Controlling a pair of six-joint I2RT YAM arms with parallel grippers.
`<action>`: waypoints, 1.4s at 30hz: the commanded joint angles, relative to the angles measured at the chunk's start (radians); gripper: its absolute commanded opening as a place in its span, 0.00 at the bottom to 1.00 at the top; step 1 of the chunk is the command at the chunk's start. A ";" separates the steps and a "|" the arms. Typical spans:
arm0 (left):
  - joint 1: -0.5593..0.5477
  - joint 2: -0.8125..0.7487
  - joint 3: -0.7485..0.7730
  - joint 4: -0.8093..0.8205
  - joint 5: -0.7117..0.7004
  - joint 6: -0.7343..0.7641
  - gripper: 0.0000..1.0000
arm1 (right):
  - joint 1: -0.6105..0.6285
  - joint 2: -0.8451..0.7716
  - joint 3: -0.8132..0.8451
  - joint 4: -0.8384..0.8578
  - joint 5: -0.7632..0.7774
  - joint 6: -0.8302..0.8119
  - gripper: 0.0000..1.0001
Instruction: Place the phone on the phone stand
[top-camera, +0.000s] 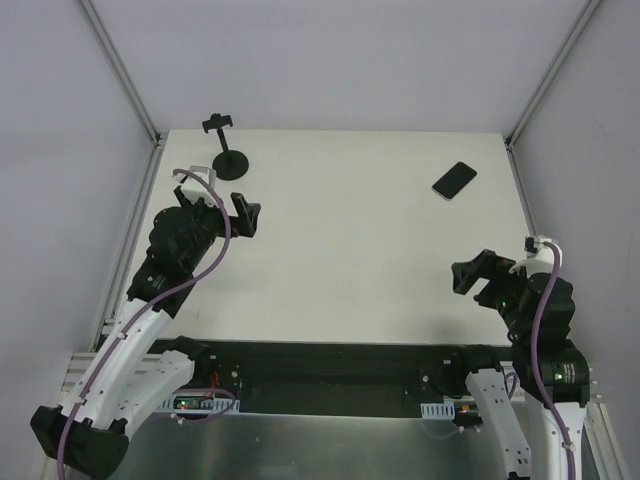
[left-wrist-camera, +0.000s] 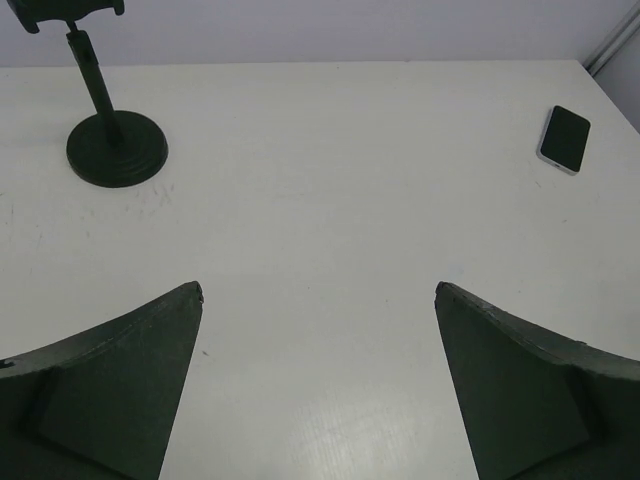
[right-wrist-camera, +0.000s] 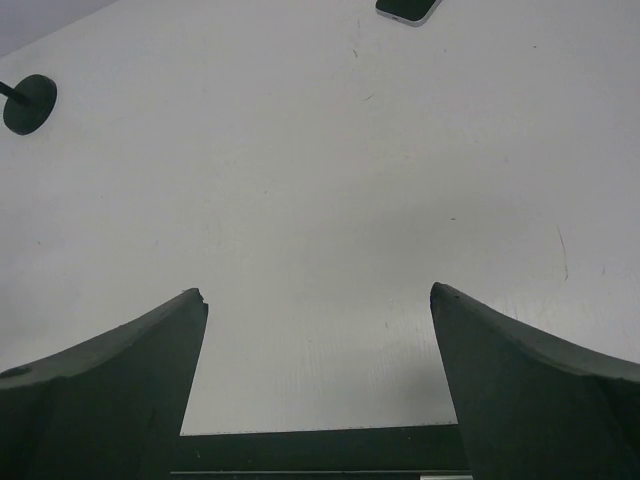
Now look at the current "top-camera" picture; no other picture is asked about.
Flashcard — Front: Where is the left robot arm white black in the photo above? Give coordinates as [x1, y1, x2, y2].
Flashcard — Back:
[30, 187, 261, 479]

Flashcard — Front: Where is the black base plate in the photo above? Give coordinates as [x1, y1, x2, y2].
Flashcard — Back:
[159, 340, 506, 416]

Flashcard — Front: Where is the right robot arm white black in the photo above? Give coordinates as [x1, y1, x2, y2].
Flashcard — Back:
[445, 238, 590, 479]

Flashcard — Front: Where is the left aluminium frame post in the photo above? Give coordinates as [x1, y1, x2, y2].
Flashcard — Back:
[77, 0, 169, 146]

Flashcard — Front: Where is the black phone stand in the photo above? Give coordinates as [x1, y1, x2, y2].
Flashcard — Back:
[202, 113, 249, 181]

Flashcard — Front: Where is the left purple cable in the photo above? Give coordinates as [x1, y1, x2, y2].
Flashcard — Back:
[54, 169, 232, 474]

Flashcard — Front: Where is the black smartphone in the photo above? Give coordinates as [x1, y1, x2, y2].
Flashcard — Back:
[432, 162, 477, 201]

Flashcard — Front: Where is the left white cable duct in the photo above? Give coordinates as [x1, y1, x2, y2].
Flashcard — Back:
[155, 393, 240, 415]

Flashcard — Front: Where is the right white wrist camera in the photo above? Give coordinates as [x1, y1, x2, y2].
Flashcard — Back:
[520, 235, 563, 275]

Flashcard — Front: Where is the right white cable duct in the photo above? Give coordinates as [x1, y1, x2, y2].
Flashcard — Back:
[420, 401, 456, 421]

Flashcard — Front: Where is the white cable duct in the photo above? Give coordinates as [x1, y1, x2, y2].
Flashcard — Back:
[420, 401, 456, 421]
[155, 393, 240, 415]

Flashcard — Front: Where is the right aluminium frame post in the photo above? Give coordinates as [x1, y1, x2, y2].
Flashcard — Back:
[504, 0, 604, 152]

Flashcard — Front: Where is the aluminium frame post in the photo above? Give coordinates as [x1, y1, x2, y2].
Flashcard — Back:
[77, 0, 169, 146]
[504, 0, 604, 152]

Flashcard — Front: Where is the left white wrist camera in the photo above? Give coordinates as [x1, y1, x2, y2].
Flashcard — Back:
[172, 166, 216, 207]

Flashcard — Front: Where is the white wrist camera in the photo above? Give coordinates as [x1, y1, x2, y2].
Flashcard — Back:
[520, 235, 563, 275]
[172, 166, 216, 207]

